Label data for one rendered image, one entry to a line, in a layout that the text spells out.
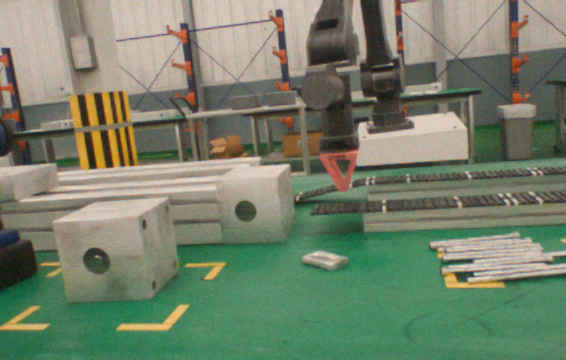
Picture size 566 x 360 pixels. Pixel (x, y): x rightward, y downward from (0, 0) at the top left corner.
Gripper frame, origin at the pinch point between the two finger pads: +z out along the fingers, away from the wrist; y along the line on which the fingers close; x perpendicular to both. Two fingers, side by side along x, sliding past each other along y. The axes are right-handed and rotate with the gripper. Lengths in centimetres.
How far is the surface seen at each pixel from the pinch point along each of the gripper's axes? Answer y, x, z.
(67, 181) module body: 5, -52, -6
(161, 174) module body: 4.8, -32.7, -5.4
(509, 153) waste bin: -471, 136, 76
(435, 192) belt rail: 2.0, 15.8, 2.3
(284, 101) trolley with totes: -284, -63, -9
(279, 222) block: 23.9, -7.3, -0.1
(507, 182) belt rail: 2.0, 27.4, 1.4
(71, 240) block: 43, -26, -5
